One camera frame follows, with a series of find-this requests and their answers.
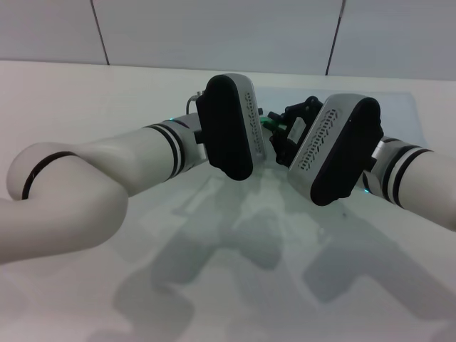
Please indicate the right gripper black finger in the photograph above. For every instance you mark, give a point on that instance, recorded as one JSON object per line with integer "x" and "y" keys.
{"x": 277, "y": 117}
{"x": 278, "y": 137}

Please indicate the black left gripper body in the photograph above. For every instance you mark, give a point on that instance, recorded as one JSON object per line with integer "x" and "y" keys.
{"x": 260, "y": 112}

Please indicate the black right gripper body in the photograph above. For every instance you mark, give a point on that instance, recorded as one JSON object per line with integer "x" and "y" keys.
{"x": 295, "y": 128}

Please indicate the clear document bag green zipper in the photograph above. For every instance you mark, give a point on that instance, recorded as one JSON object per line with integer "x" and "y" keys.
{"x": 402, "y": 117}

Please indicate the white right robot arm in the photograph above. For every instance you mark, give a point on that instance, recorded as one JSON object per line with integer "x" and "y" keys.
{"x": 420, "y": 178}

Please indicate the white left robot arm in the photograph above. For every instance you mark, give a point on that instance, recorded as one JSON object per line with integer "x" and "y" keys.
{"x": 89, "y": 192}

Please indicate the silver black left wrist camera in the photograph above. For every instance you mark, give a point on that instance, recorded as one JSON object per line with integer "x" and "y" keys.
{"x": 224, "y": 132}

